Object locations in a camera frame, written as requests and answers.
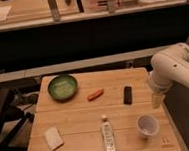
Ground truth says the green ceramic bowl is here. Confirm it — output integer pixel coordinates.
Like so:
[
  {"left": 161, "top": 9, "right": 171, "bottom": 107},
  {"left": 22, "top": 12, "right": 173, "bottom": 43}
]
[{"left": 47, "top": 74, "right": 78, "bottom": 101}]

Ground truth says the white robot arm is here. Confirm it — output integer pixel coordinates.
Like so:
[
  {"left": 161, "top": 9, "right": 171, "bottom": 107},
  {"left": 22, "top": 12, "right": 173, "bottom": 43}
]
[{"left": 148, "top": 42, "right": 189, "bottom": 108}]

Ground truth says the black chair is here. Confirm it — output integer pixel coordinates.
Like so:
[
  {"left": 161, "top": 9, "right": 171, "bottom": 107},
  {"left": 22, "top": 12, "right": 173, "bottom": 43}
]
[{"left": 0, "top": 87, "right": 35, "bottom": 151}]

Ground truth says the white sponge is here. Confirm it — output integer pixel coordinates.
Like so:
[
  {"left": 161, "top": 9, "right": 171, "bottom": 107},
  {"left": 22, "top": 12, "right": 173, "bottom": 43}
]
[{"left": 43, "top": 127, "right": 63, "bottom": 150}]

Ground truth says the black rectangular block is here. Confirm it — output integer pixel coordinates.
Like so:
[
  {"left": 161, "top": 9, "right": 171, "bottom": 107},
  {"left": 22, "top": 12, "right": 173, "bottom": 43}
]
[{"left": 123, "top": 86, "right": 133, "bottom": 105}]

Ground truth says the clear plastic bottle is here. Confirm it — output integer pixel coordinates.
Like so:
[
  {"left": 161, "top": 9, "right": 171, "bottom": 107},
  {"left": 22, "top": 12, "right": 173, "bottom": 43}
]
[{"left": 101, "top": 114, "right": 116, "bottom": 151}]

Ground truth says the orange carrot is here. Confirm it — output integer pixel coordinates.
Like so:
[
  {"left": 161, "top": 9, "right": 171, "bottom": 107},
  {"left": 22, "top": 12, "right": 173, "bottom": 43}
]
[{"left": 87, "top": 89, "right": 104, "bottom": 101}]

